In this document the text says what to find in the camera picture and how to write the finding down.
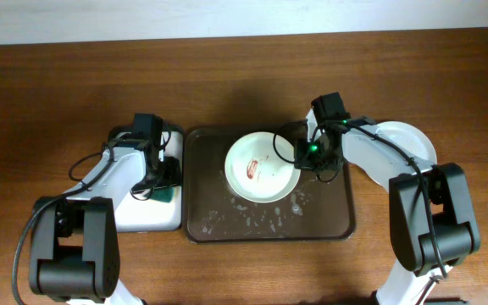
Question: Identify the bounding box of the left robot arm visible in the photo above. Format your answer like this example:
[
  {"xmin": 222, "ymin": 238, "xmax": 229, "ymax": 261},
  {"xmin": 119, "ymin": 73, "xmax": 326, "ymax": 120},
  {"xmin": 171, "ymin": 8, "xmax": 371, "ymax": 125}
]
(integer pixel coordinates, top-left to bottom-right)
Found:
[{"xmin": 19, "ymin": 114, "xmax": 184, "ymax": 304}]

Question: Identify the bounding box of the cream plate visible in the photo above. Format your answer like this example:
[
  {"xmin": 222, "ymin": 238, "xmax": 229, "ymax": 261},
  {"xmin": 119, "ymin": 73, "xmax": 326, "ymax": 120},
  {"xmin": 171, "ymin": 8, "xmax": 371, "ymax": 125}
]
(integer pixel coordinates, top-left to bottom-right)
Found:
[{"xmin": 224, "ymin": 131, "xmax": 301, "ymax": 203}]

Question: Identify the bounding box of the green yellow sponge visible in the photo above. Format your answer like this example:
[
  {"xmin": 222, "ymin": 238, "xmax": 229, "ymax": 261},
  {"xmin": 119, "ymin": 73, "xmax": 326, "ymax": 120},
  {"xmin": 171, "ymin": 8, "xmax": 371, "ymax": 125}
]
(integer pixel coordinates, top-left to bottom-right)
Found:
[{"xmin": 148, "ymin": 187, "xmax": 175, "ymax": 203}]

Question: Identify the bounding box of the white soapy tray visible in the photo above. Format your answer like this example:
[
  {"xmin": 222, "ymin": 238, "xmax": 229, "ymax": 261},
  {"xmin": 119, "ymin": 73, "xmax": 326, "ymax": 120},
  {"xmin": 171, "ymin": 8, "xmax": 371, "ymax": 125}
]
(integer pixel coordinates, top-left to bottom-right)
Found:
[{"xmin": 115, "ymin": 124, "xmax": 184, "ymax": 232}]

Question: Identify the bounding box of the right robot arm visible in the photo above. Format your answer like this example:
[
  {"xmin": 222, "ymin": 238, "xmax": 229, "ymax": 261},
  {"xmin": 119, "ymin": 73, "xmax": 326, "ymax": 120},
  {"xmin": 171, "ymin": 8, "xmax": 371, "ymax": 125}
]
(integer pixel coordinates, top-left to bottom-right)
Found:
[{"xmin": 293, "ymin": 92, "xmax": 481, "ymax": 304}]

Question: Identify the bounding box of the pale green plate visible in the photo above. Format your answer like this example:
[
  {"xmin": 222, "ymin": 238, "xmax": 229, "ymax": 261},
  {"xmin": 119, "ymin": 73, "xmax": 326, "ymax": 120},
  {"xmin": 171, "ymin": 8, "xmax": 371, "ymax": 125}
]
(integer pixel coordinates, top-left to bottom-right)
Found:
[{"xmin": 356, "ymin": 120, "xmax": 438, "ymax": 191}]

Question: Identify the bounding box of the dark brown tray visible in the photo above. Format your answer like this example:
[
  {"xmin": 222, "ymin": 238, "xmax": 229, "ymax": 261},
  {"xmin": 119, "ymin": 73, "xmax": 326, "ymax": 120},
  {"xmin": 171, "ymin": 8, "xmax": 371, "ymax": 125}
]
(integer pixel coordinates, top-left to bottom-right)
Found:
[{"xmin": 182, "ymin": 126, "xmax": 356, "ymax": 244}]

